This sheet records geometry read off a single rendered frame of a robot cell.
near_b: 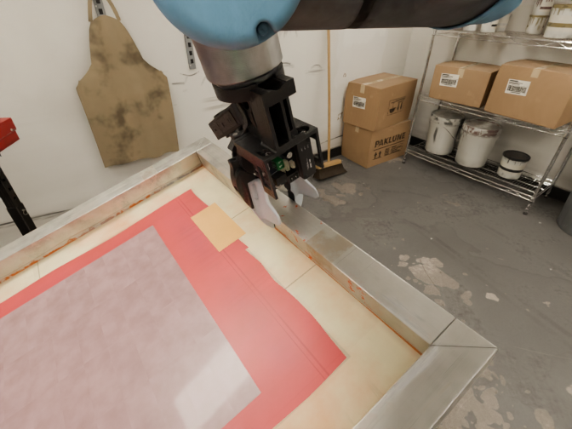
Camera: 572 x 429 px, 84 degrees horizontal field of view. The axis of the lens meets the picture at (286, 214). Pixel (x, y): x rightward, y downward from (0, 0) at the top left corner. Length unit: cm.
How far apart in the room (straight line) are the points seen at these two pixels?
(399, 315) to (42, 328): 46
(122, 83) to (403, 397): 225
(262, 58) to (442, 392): 31
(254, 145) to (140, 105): 205
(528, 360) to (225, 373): 188
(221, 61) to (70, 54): 206
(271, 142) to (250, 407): 26
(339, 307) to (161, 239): 31
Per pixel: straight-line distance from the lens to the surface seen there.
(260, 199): 40
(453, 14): 24
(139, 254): 55
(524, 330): 226
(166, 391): 40
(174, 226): 55
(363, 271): 36
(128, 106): 238
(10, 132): 169
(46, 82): 235
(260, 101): 29
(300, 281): 40
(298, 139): 33
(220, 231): 50
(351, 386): 35
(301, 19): 20
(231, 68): 30
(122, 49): 232
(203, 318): 42
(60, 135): 242
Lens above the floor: 152
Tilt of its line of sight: 35 degrees down
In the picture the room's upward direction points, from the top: straight up
